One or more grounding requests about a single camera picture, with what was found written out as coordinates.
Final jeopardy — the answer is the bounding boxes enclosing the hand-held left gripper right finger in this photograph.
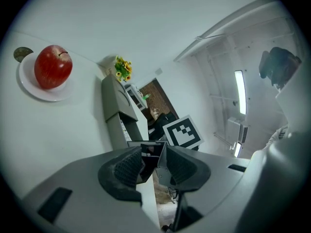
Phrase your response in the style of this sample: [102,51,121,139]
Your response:
[166,144,252,218]

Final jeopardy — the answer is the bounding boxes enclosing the yellow flowers in white pot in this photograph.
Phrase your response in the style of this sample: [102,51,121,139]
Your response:
[106,55,133,83]

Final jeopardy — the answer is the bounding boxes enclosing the white table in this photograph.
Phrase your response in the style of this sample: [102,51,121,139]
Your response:
[3,30,160,230]
[126,83,149,111]

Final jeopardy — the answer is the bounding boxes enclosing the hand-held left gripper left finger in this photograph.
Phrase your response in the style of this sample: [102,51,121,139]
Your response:
[21,146,161,233]

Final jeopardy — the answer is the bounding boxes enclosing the red apple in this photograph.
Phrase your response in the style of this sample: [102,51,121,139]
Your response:
[34,44,73,90]

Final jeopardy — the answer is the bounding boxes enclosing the white ceiling air unit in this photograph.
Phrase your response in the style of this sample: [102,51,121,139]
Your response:
[227,116,249,143]

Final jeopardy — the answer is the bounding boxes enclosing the black head-worn camera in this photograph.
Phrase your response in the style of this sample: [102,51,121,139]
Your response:
[259,47,296,86]

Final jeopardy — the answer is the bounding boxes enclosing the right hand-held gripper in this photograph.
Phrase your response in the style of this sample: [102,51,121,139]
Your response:
[127,115,205,188]

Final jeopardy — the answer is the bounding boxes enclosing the white plate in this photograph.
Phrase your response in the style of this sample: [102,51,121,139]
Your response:
[18,52,73,102]

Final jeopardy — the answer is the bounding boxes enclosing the dark green round dish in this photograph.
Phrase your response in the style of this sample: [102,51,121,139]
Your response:
[13,47,35,63]

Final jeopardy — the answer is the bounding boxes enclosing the grey plastic holder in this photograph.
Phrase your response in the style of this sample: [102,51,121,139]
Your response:
[101,73,143,152]

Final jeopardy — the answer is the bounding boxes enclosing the white remote control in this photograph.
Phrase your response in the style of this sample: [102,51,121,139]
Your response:
[121,119,133,142]

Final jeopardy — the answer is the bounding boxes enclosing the black office chair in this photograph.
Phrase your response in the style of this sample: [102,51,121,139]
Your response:
[147,112,180,141]

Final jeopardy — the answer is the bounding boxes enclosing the person's white shirt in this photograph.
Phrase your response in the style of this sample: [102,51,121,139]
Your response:
[266,62,311,152]

